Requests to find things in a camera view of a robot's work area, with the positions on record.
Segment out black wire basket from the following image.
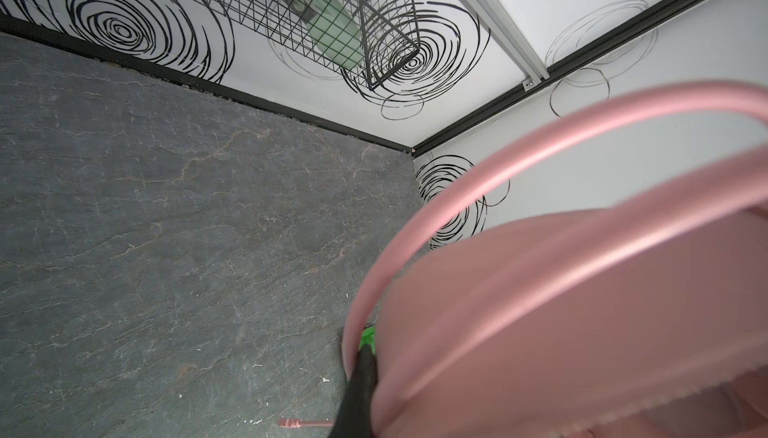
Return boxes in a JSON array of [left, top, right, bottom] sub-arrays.
[[195, 0, 419, 90]]

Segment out green item in basket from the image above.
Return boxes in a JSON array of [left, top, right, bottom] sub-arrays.
[[281, 0, 364, 70]]

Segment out green snack bag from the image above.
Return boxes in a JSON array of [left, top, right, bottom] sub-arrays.
[[358, 325, 376, 353]]

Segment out pink headphones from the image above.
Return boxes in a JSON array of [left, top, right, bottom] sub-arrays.
[[342, 82, 767, 437]]

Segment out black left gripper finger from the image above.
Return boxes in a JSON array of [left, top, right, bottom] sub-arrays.
[[328, 347, 378, 438]]

